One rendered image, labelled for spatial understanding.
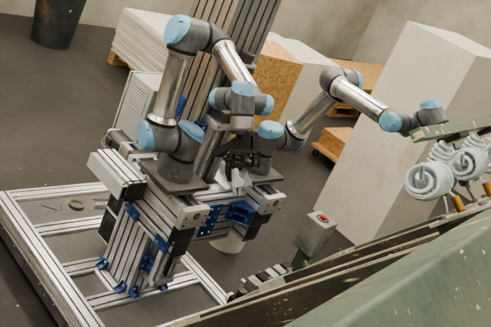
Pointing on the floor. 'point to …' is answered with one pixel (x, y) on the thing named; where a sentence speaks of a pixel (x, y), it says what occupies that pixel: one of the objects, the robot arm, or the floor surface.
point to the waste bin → (57, 10)
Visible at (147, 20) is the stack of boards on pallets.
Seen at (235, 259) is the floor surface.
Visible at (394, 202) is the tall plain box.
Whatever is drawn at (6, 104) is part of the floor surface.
